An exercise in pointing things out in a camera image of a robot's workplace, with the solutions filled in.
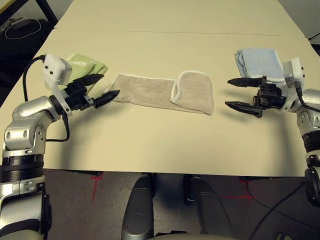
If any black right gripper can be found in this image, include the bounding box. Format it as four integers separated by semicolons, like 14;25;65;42
224;76;287;119

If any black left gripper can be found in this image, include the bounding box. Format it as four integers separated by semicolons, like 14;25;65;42
62;73;121;112

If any beige towel with white trim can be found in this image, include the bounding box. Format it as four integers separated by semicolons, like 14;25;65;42
107;71;215;116

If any folded green towel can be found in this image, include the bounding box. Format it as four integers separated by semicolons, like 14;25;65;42
56;53;109;97

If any folded light blue towel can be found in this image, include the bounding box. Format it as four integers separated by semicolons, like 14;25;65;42
234;48;287;83

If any red floor tape cross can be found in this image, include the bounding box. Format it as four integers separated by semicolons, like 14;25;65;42
219;178;257;205

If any grey power strip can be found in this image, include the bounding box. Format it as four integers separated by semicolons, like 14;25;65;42
8;16;31;29

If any grey right robot leg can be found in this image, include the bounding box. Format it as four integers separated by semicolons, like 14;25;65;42
183;174;235;237

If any grey robot leg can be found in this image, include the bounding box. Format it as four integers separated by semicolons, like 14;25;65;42
183;174;235;237
121;173;157;240

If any grey left robot leg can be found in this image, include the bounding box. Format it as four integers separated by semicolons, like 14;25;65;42
121;173;157;240

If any beige robot waist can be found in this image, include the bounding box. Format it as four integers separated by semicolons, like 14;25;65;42
121;232;238;240

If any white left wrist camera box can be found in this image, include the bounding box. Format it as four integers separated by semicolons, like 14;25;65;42
41;53;74;118

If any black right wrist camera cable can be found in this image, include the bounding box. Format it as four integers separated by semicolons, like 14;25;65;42
249;81;320;240

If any thin white floor cable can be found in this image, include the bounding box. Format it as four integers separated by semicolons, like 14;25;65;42
4;18;42;40

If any black table frame leg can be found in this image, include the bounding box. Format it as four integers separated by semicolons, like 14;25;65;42
34;0;60;25

